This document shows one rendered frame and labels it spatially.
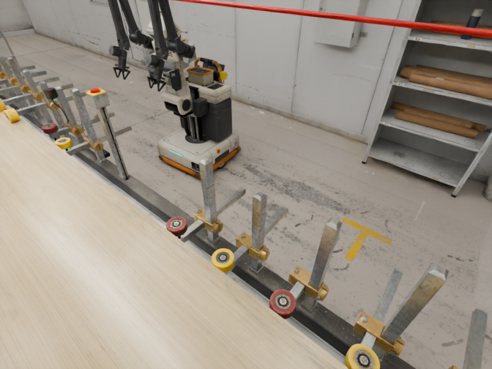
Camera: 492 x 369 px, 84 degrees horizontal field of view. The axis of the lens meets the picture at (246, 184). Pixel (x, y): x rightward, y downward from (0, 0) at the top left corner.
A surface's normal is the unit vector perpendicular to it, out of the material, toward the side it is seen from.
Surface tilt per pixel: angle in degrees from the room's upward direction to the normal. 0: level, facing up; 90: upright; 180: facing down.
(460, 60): 90
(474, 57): 90
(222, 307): 0
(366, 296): 0
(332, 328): 0
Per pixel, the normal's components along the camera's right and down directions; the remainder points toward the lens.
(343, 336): 0.00, -0.77
